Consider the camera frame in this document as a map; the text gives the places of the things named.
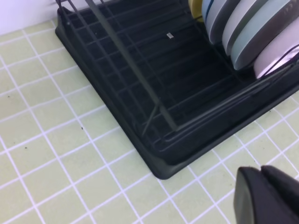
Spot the white plate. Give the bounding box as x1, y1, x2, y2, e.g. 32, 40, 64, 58
222, 0, 267, 56

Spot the mint green plate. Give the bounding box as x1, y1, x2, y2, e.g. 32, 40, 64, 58
231, 0, 299, 70

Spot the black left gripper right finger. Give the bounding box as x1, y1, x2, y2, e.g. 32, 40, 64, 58
261, 165, 299, 210

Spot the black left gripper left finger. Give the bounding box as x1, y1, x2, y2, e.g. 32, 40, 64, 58
234, 167, 299, 224

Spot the black wire dish rack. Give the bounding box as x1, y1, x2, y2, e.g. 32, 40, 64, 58
55, 0, 299, 180

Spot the pink round plate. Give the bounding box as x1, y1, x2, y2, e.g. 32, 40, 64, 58
254, 36, 299, 78

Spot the grey plate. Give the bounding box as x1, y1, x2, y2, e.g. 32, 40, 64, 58
206, 0, 240, 44

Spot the yellow plate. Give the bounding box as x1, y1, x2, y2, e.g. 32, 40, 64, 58
188, 0, 204, 22

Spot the light blue plate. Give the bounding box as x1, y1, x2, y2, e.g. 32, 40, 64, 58
205, 0, 226, 44

